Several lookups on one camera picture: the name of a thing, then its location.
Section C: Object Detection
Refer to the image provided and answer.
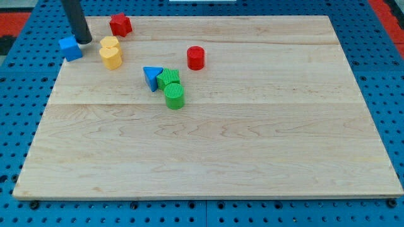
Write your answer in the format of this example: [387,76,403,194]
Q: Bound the yellow hexagon block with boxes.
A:
[100,36,122,55]

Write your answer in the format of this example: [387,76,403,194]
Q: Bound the red star block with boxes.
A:
[109,13,133,37]

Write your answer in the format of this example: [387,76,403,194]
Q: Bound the light wooden board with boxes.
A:
[13,16,403,201]

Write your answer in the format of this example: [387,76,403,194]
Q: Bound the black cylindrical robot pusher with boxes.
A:
[61,0,92,44]

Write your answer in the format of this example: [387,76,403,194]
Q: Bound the green cylinder block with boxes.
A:
[164,83,184,110]

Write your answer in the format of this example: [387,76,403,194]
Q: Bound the green star block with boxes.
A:
[157,68,181,91]

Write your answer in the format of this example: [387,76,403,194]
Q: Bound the yellow heart block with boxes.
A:
[98,47,122,70]

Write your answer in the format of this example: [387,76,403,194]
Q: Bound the blue triangle block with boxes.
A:
[143,66,163,92]

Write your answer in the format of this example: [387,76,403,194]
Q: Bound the blue cube block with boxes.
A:
[59,36,83,62]

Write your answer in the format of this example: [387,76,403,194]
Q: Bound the red cylinder block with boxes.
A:
[187,45,205,71]

